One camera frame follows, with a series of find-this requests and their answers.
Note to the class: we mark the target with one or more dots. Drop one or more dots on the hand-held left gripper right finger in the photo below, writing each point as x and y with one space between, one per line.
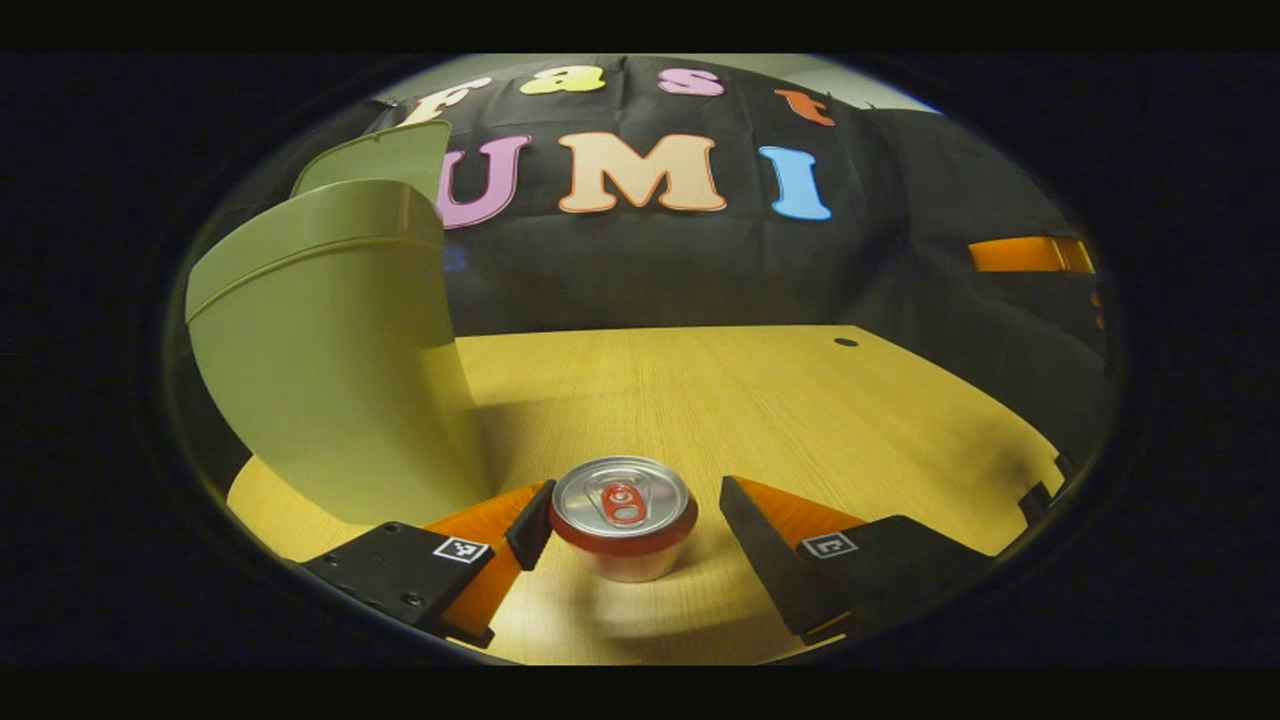
765 560

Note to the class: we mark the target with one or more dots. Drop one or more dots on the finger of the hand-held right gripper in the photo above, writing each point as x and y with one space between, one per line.
1030 255

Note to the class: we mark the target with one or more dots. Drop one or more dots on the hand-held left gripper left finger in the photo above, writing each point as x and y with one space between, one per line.
532 525

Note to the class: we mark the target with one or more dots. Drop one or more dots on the red pop can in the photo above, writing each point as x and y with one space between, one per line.
622 500

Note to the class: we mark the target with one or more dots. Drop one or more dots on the green desktop garbage bin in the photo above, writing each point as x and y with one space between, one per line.
330 380

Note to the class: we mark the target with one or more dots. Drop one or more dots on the wooden desktop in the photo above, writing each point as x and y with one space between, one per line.
750 400

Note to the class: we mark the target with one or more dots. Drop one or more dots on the black backdrop cloth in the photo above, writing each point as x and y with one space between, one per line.
650 270

